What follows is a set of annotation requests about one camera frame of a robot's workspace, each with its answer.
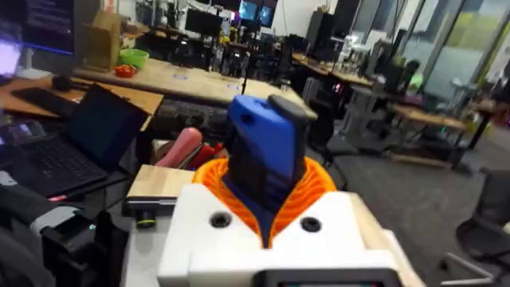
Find blue electric screwdriver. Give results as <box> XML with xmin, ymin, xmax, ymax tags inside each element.
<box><xmin>222</xmin><ymin>93</ymin><xmax>311</xmax><ymax>249</ymax></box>

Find computer monitor on white stand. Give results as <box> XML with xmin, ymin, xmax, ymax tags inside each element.
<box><xmin>0</xmin><ymin>0</ymin><xmax>77</xmax><ymax>80</ymax></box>

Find brown cardboard box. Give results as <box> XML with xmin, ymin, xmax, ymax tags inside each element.
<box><xmin>80</xmin><ymin>10</ymin><xmax>123</xmax><ymax>73</ymax></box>

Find black keyboard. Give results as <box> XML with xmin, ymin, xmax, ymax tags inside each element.
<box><xmin>10</xmin><ymin>87</ymin><xmax>79</xmax><ymax>120</ymax></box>

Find black laptop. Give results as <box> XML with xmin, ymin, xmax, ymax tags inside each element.
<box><xmin>0</xmin><ymin>83</ymin><xmax>151</xmax><ymax>199</ymax></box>

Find black clamp with green knob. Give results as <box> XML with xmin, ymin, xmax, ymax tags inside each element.
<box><xmin>121</xmin><ymin>196</ymin><xmax>179</xmax><ymax>231</ymax></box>

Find small wooden desk black legs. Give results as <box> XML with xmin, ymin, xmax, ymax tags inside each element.
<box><xmin>385</xmin><ymin>102</ymin><xmax>492</xmax><ymax>171</ymax></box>

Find long wooden desk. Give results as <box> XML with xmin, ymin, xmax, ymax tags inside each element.
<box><xmin>73</xmin><ymin>57</ymin><xmax>319</xmax><ymax>120</ymax></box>

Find black computer mouse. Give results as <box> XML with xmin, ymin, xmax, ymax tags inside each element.
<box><xmin>51</xmin><ymin>75</ymin><xmax>73</xmax><ymax>92</ymax></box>

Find green bowl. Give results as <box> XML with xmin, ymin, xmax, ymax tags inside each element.
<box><xmin>119</xmin><ymin>48</ymin><xmax>151</xmax><ymax>70</ymax></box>

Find right gripper white and orange right finger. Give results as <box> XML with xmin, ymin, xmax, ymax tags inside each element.
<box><xmin>269</xmin><ymin>156</ymin><xmax>368</xmax><ymax>256</ymax></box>

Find black office chair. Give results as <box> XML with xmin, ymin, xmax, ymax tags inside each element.
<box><xmin>437</xmin><ymin>168</ymin><xmax>510</xmax><ymax>287</ymax></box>

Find right gripper white and orange left finger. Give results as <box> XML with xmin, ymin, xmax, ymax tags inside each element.
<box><xmin>157</xmin><ymin>157</ymin><xmax>265</xmax><ymax>287</ymax></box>

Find red handled tool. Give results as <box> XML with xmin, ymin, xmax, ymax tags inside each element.
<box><xmin>187</xmin><ymin>142</ymin><xmax>225</xmax><ymax>169</ymax></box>

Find red toy vegetable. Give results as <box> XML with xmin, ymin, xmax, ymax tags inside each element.
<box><xmin>114</xmin><ymin>64</ymin><xmax>138</xmax><ymax>79</ymax></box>

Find black monitor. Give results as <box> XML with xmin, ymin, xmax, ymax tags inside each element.
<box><xmin>184</xmin><ymin>8</ymin><xmax>224</xmax><ymax>37</ymax></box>

